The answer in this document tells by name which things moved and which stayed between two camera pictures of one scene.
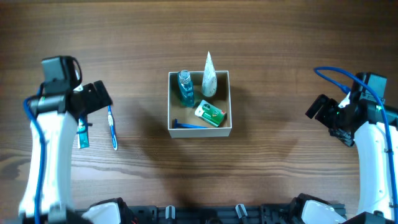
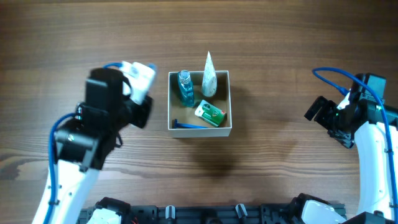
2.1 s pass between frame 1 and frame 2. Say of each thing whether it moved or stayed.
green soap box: stayed
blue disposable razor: stayed
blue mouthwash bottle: stayed
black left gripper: moved
